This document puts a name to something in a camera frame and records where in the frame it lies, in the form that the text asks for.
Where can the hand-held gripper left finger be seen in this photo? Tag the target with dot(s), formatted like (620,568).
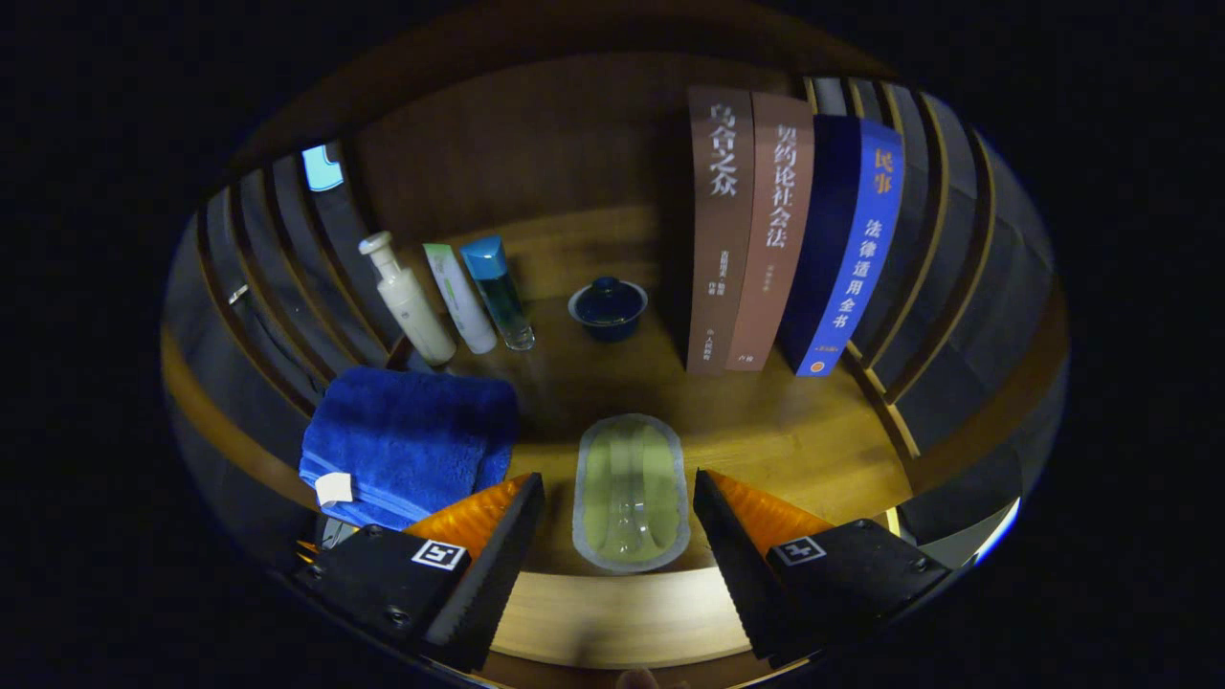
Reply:
(488,574)

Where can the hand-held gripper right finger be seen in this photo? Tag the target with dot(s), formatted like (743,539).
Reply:
(742,565)

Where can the wooden countertop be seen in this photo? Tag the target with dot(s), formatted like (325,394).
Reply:
(785,431)

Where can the brown wooden cabinet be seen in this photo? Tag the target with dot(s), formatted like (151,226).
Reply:
(536,144)

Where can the folded blue towel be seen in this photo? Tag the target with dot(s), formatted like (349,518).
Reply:
(412,440)

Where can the white pump bottle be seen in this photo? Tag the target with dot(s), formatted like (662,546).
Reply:
(416,311)

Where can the white green tube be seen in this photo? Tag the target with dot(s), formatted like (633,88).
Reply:
(464,301)

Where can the teal capped bottle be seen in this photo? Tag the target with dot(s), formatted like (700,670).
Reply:
(502,297)

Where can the dark blue lidded cup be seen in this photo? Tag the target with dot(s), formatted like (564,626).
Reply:
(609,308)

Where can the dark brown book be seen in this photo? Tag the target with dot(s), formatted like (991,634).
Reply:
(718,249)

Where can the reddish brown book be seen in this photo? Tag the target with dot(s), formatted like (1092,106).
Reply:
(775,249)

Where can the blue book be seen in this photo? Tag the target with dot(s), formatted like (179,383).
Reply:
(861,258)

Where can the silver clip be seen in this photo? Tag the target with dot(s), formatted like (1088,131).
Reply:
(239,294)

